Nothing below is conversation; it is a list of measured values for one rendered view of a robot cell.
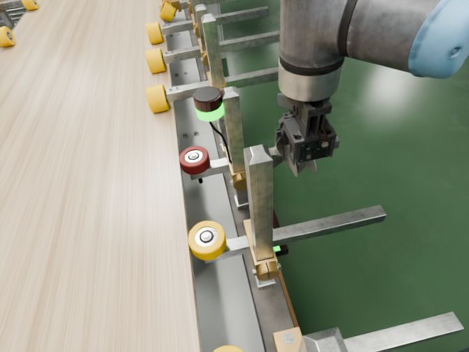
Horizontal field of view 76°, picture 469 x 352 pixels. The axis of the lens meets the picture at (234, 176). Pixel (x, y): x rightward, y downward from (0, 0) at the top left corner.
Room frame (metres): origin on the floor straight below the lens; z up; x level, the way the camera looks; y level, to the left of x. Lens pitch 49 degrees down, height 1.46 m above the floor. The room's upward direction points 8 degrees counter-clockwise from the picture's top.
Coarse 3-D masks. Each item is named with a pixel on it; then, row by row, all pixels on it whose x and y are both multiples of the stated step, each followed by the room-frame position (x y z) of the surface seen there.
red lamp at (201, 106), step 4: (200, 88) 0.57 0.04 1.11; (216, 88) 0.56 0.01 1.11; (220, 92) 0.54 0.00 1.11; (220, 96) 0.53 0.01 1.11; (196, 100) 0.53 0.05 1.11; (216, 100) 0.52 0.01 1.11; (220, 100) 0.53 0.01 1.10; (196, 104) 0.53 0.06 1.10; (200, 104) 0.52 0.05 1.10; (204, 104) 0.51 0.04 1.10; (208, 104) 0.51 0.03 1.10; (212, 104) 0.52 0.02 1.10; (216, 104) 0.52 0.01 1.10; (220, 104) 0.53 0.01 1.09; (196, 108) 0.53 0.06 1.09; (200, 108) 0.52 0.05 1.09; (204, 108) 0.52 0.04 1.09; (208, 108) 0.51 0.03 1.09; (212, 108) 0.52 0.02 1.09; (216, 108) 0.52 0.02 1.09
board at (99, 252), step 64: (64, 0) 2.09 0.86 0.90; (128, 0) 1.92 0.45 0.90; (0, 64) 1.33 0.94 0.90; (64, 64) 1.24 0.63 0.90; (128, 64) 1.16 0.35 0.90; (0, 128) 0.85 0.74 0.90; (64, 128) 0.80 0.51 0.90; (128, 128) 0.75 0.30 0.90; (0, 192) 0.55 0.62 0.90; (64, 192) 0.52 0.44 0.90; (128, 192) 0.49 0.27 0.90; (0, 256) 0.36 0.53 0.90; (64, 256) 0.33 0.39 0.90; (128, 256) 0.31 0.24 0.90; (0, 320) 0.22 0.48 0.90; (64, 320) 0.20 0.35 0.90; (128, 320) 0.18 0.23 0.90; (192, 320) 0.17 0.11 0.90
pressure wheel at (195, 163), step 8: (184, 152) 0.59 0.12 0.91; (192, 152) 0.59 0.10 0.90; (200, 152) 0.59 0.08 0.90; (184, 160) 0.57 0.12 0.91; (192, 160) 0.57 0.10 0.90; (200, 160) 0.56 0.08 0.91; (208, 160) 0.56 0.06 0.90; (184, 168) 0.55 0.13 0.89; (192, 168) 0.54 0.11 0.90; (200, 168) 0.54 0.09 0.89
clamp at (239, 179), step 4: (224, 148) 0.63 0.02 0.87; (228, 148) 0.62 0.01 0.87; (228, 160) 0.58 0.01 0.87; (228, 164) 0.56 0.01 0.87; (232, 172) 0.53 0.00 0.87; (236, 172) 0.53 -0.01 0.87; (240, 172) 0.53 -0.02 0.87; (244, 172) 0.53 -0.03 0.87; (232, 176) 0.52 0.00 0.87; (236, 176) 0.52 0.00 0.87; (240, 176) 0.51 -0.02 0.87; (244, 176) 0.51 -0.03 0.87; (232, 180) 0.52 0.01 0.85; (236, 180) 0.51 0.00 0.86; (240, 180) 0.50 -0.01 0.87; (244, 180) 0.50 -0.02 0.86; (232, 184) 0.51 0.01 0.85; (236, 184) 0.50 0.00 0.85; (240, 184) 0.50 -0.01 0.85; (244, 184) 0.50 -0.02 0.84; (236, 188) 0.50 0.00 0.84; (240, 188) 0.50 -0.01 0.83; (244, 188) 0.50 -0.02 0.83
